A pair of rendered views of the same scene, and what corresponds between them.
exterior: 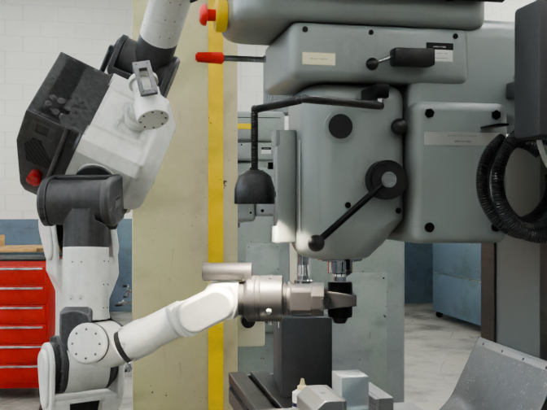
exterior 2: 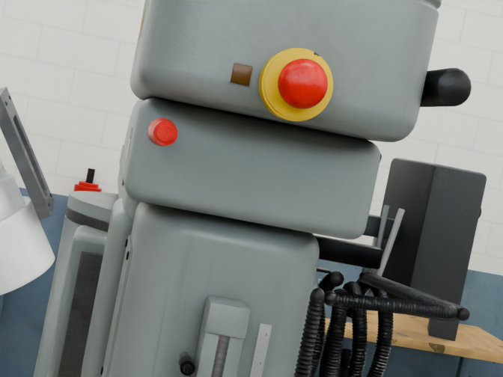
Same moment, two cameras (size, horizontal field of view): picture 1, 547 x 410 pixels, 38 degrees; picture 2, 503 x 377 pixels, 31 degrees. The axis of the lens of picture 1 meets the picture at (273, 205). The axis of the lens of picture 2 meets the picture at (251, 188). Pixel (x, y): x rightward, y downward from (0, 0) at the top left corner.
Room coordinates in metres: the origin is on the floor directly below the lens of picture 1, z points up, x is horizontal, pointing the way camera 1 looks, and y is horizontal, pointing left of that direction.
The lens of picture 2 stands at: (1.45, 0.86, 1.71)
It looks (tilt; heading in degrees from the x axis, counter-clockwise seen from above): 3 degrees down; 273
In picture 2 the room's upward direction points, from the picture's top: 11 degrees clockwise
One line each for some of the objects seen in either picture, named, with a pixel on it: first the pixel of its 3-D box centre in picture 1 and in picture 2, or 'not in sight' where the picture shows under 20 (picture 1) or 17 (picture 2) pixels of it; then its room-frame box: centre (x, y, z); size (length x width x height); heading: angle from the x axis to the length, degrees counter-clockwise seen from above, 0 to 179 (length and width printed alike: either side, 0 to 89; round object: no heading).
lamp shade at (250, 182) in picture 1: (254, 186); not in sight; (1.41, 0.03, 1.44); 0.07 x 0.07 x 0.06
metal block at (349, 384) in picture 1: (350, 390); not in sight; (1.45, -0.14, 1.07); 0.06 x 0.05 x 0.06; 13
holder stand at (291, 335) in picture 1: (300, 346); not in sight; (1.96, -0.07, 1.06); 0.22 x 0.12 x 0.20; 5
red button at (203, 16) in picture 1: (207, 15); (301, 84); (1.46, 0.12, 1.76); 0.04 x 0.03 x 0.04; 12
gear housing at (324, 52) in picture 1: (361, 63); (235, 161); (1.52, -0.17, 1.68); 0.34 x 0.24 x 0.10; 102
